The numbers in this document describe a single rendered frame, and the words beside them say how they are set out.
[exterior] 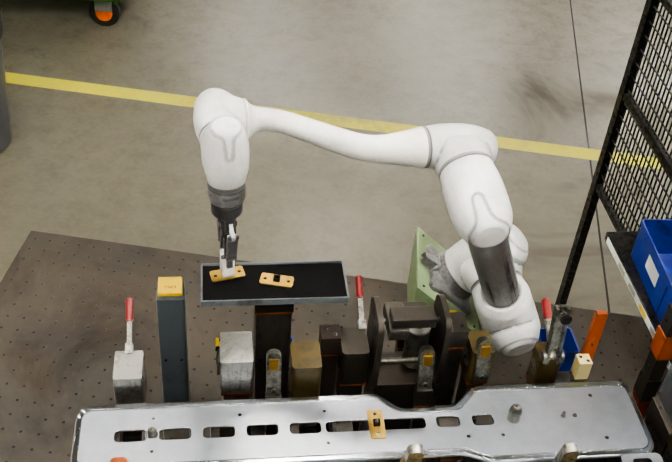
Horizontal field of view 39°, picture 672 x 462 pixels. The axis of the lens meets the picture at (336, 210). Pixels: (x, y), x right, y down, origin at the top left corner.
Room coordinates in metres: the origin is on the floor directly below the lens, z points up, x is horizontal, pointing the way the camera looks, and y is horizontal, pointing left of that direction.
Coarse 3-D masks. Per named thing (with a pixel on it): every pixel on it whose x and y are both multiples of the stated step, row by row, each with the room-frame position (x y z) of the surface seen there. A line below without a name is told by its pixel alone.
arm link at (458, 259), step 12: (516, 228) 2.15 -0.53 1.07; (516, 240) 2.08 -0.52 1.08; (456, 252) 2.11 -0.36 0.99; (468, 252) 2.09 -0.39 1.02; (516, 252) 2.06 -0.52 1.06; (456, 264) 2.08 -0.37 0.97; (468, 264) 2.05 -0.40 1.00; (516, 264) 2.05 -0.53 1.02; (456, 276) 2.06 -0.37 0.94; (468, 276) 2.03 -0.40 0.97; (468, 288) 2.03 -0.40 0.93
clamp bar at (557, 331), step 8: (560, 304) 1.70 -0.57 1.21; (560, 312) 1.68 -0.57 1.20; (568, 312) 1.68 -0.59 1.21; (552, 320) 1.68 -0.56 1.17; (560, 320) 1.65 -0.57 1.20; (568, 320) 1.65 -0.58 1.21; (552, 328) 1.67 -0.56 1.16; (560, 328) 1.68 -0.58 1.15; (552, 336) 1.66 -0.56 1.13; (560, 336) 1.68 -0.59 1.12; (552, 344) 1.66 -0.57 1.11; (560, 344) 1.67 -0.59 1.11; (560, 352) 1.66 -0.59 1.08
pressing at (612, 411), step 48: (528, 384) 1.62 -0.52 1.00; (576, 384) 1.63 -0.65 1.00; (624, 384) 1.65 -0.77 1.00; (96, 432) 1.36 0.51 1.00; (192, 432) 1.38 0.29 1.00; (240, 432) 1.39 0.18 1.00; (288, 432) 1.41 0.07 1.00; (336, 432) 1.42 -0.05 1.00; (432, 432) 1.44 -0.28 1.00; (480, 432) 1.46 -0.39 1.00; (528, 432) 1.47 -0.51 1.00; (576, 432) 1.48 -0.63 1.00; (624, 432) 1.49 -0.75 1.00
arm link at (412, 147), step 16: (208, 96) 1.89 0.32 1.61; (224, 96) 1.89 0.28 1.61; (208, 112) 1.82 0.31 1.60; (224, 112) 1.83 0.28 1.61; (240, 112) 1.85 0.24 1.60; (256, 112) 1.88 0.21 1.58; (272, 112) 1.89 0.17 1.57; (288, 112) 1.90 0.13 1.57; (256, 128) 1.86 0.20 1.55; (272, 128) 1.87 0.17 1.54; (288, 128) 1.86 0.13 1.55; (304, 128) 1.85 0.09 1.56; (320, 128) 1.85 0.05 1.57; (336, 128) 1.85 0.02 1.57; (416, 128) 1.87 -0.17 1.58; (320, 144) 1.83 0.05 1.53; (336, 144) 1.82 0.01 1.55; (352, 144) 1.81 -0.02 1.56; (368, 144) 1.81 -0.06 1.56; (384, 144) 1.82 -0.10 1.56; (400, 144) 1.82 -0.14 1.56; (416, 144) 1.83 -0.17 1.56; (368, 160) 1.80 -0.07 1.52; (384, 160) 1.80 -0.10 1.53; (400, 160) 1.81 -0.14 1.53; (416, 160) 1.81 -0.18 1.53
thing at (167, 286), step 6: (162, 282) 1.71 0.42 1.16; (168, 282) 1.71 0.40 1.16; (174, 282) 1.71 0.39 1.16; (180, 282) 1.71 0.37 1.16; (162, 288) 1.69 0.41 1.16; (168, 288) 1.69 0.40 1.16; (174, 288) 1.69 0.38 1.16; (180, 288) 1.69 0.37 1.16; (162, 294) 1.67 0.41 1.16; (168, 294) 1.67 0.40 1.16; (174, 294) 1.68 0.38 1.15; (180, 294) 1.68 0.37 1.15
